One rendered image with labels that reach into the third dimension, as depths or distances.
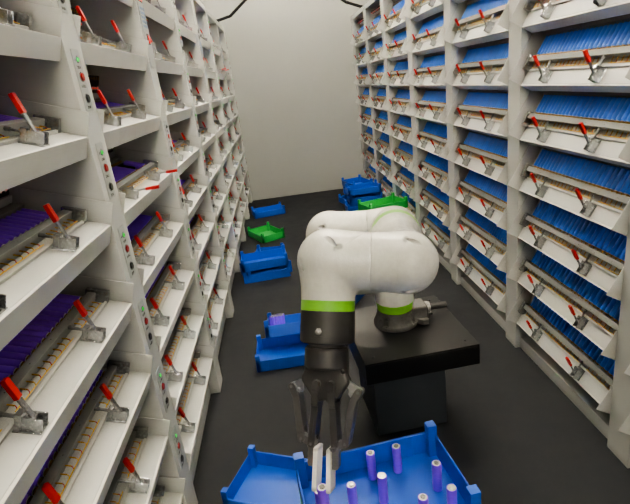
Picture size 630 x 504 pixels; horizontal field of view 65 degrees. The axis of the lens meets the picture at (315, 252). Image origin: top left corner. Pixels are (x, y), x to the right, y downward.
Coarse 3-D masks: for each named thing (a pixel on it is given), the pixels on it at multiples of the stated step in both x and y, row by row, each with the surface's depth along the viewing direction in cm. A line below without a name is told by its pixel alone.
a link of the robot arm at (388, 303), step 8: (376, 296) 164; (384, 296) 161; (392, 296) 159; (400, 296) 159; (408, 296) 161; (384, 304) 162; (392, 304) 160; (400, 304) 160; (408, 304) 162; (384, 312) 164; (392, 312) 162; (400, 312) 162
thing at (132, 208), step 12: (120, 156) 171; (132, 156) 171; (144, 156) 171; (156, 156) 172; (168, 168) 173; (144, 180) 153; (168, 180) 169; (144, 192) 139; (156, 192) 152; (132, 204) 126; (144, 204) 138; (132, 216) 126
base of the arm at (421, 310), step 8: (416, 304) 167; (424, 304) 167; (432, 304) 170; (440, 304) 170; (408, 312) 163; (416, 312) 165; (424, 312) 166; (376, 320) 168; (384, 320) 165; (392, 320) 163; (400, 320) 163; (408, 320) 164; (416, 320) 166; (424, 320) 165; (384, 328) 164; (392, 328) 163; (400, 328) 163; (408, 328) 163
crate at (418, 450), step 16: (432, 432) 101; (368, 448) 101; (384, 448) 102; (416, 448) 104; (432, 448) 103; (304, 464) 97; (352, 464) 102; (384, 464) 103; (416, 464) 102; (448, 464) 97; (304, 480) 99; (336, 480) 100; (352, 480) 100; (368, 480) 99; (400, 480) 98; (416, 480) 98; (448, 480) 97; (464, 480) 90; (304, 496) 97; (336, 496) 96; (368, 496) 95; (400, 496) 95; (416, 496) 94; (432, 496) 94; (464, 496) 91; (480, 496) 84
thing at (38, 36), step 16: (0, 0) 92; (16, 0) 93; (0, 16) 77; (16, 16) 92; (32, 16) 94; (48, 16) 94; (0, 32) 74; (16, 32) 79; (32, 32) 84; (48, 32) 95; (0, 48) 75; (16, 48) 80; (32, 48) 85; (48, 48) 91
